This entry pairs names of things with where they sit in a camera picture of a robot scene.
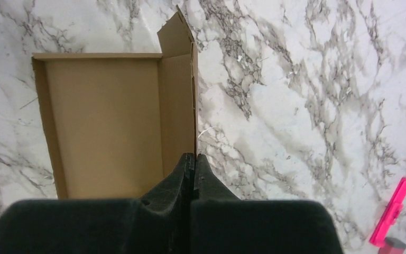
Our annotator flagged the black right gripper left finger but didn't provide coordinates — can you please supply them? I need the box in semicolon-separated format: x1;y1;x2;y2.
0;153;195;253

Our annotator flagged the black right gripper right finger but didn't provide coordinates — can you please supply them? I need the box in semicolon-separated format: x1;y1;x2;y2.
190;154;343;253

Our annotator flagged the brown cardboard box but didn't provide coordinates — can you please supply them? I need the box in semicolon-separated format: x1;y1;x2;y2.
32;10;198;199

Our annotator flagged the pink highlighter marker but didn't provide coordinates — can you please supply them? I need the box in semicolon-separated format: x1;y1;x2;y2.
369;177;406;247

